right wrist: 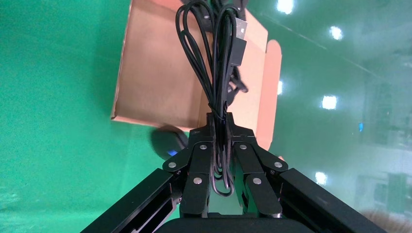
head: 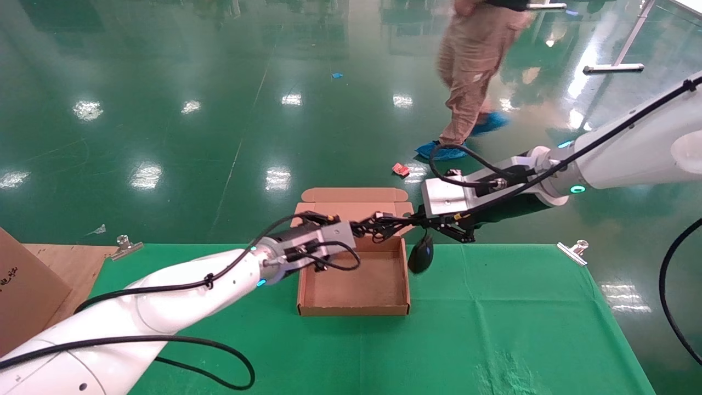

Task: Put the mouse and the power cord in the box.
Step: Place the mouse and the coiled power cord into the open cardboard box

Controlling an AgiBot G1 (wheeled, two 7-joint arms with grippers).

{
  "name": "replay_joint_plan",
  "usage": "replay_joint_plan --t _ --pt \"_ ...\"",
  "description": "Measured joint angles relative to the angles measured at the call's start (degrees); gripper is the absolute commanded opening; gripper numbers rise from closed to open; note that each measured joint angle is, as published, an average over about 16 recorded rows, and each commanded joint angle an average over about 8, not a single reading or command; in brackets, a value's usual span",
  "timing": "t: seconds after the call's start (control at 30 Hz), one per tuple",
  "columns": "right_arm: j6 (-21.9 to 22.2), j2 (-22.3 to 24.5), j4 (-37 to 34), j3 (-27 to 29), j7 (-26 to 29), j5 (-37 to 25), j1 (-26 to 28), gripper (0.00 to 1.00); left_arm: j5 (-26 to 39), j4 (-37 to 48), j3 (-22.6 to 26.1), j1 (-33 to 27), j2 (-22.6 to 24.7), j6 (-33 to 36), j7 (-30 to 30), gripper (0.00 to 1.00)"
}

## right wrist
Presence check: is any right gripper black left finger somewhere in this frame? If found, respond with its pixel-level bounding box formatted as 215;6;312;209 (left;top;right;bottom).
80;112;216;233

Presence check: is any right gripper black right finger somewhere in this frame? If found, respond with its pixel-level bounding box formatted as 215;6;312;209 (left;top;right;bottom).
225;112;387;233

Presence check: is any black computer mouse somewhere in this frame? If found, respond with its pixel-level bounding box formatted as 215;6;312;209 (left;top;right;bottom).
150;124;189;161

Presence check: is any black USB cable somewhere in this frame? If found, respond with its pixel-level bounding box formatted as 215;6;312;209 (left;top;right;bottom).
175;0;248;198

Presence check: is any open brown cardboard mailer box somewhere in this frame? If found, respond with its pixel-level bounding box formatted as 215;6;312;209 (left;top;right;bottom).
111;0;283;162

